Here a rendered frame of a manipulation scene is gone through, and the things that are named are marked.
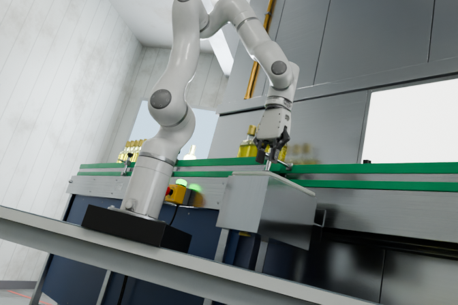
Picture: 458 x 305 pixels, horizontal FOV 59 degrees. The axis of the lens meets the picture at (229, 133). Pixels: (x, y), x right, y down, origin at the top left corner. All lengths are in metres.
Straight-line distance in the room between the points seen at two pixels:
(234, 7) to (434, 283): 1.06
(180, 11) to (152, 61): 4.31
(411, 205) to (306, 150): 0.62
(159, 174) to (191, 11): 0.57
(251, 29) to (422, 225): 0.78
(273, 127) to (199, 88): 4.10
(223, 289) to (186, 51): 0.77
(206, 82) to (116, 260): 4.23
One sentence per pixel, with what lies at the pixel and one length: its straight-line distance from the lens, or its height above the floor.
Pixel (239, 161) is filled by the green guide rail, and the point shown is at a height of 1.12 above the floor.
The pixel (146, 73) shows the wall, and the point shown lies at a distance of 5.69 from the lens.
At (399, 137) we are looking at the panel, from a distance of 1.48.
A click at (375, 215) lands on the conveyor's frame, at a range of 1.21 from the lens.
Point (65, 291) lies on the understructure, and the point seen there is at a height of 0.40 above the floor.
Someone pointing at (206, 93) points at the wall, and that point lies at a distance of 5.24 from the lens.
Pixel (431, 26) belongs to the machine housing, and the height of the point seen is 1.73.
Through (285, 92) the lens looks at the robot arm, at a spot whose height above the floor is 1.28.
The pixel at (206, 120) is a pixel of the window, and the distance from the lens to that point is 5.06.
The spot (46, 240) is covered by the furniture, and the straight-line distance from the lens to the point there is 1.38.
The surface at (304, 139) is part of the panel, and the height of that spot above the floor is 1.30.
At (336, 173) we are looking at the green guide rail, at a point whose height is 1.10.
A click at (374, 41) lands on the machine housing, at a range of 1.78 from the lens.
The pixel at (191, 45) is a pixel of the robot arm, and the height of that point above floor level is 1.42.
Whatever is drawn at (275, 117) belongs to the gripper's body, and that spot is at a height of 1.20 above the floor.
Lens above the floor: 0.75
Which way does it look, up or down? 17 degrees up
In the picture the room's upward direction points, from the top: 15 degrees clockwise
